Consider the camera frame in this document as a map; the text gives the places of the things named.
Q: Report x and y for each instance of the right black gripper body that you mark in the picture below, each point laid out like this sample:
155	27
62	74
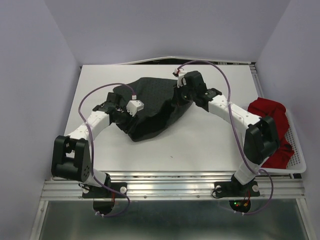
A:
183	96

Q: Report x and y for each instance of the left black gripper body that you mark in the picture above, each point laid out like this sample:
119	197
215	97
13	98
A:
123	120

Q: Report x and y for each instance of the dark grey dotted skirt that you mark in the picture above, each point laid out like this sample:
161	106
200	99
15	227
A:
160	109

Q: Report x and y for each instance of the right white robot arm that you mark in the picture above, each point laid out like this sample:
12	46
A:
260	135

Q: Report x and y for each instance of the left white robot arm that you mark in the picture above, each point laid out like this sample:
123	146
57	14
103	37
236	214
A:
73	154

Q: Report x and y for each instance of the red skirt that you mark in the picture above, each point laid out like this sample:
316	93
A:
266	107

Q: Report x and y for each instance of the white plastic basket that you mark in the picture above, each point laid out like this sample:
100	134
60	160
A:
297	163

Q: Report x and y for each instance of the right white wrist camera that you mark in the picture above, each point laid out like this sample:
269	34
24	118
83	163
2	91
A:
180	75

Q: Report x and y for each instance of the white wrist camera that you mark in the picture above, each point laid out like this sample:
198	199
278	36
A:
180	75
134	106

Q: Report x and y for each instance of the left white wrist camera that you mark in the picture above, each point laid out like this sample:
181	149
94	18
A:
134	106

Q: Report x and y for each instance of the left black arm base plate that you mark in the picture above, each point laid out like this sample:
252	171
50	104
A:
94	192

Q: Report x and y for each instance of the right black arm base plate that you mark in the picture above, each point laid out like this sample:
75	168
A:
230	189

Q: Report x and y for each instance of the aluminium rail frame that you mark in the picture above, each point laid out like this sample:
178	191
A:
169	183

